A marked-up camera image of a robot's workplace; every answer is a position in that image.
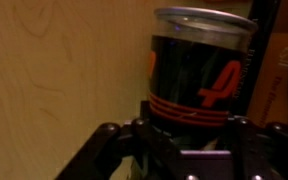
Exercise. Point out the orange book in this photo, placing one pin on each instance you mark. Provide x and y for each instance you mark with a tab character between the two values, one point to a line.
269	102

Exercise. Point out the dark book spine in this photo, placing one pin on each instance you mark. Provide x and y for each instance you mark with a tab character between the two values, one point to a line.
263	13

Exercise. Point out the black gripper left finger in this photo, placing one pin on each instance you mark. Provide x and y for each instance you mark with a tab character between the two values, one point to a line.
103	152

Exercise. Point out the black can with orange logo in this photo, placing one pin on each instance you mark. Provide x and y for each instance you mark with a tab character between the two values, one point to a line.
196	59

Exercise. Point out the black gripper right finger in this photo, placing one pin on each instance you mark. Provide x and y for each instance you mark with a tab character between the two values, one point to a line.
260	153

